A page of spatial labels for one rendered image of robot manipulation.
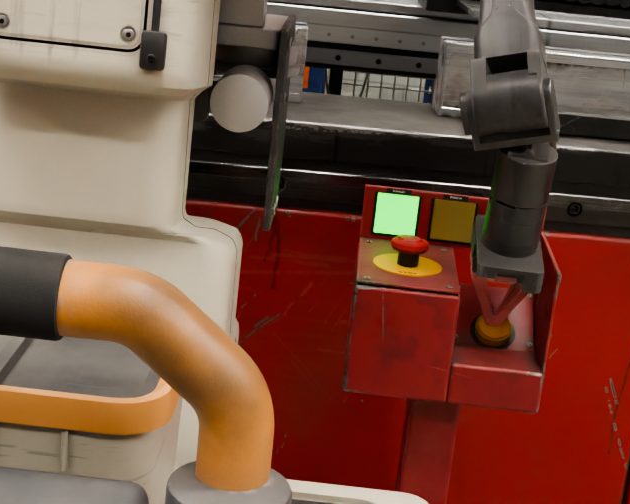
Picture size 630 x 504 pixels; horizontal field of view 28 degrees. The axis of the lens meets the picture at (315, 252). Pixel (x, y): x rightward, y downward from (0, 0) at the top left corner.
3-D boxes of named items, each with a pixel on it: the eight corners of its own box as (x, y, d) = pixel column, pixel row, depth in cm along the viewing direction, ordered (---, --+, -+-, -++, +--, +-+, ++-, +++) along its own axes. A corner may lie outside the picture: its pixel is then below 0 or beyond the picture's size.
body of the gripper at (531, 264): (534, 237, 131) (548, 174, 127) (541, 289, 122) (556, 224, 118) (472, 229, 131) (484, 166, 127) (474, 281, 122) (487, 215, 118)
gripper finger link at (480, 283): (522, 303, 135) (538, 228, 130) (525, 341, 129) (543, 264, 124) (459, 294, 135) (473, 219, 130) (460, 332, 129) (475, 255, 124)
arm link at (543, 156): (498, 148, 118) (559, 159, 117) (504, 118, 123) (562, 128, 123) (485, 211, 121) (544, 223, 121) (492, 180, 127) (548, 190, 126)
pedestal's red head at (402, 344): (341, 392, 127) (361, 222, 122) (347, 336, 142) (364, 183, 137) (538, 415, 126) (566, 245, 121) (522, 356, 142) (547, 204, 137)
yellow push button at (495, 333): (472, 349, 132) (475, 337, 130) (473, 320, 134) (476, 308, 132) (508, 353, 132) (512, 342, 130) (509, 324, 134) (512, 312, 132)
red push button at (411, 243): (387, 274, 128) (391, 241, 127) (387, 262, 132) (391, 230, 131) (426, 279, 128) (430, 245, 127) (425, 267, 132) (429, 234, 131)
